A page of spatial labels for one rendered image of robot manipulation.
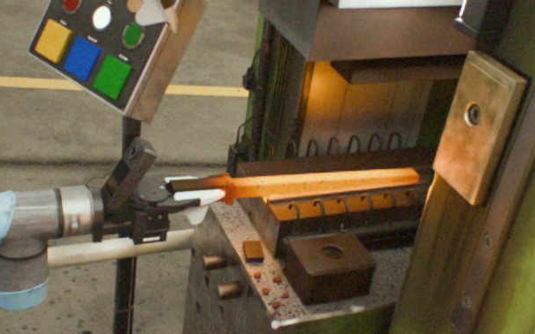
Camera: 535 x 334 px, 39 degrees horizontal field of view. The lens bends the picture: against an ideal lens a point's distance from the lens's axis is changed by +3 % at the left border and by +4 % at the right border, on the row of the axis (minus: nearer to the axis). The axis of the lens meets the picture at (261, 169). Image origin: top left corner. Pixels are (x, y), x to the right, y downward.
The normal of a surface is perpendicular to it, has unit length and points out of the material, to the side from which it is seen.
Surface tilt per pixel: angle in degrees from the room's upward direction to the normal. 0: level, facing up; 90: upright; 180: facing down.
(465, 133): 90
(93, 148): 0
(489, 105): 90
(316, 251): 0
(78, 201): 32
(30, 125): 0
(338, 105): 90
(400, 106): 90
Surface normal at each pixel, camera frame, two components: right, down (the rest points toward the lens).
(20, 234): 0.36, 0.52
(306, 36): -0.92, 0.09
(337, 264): 0.13, -0.85
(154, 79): 0.72, 0.43
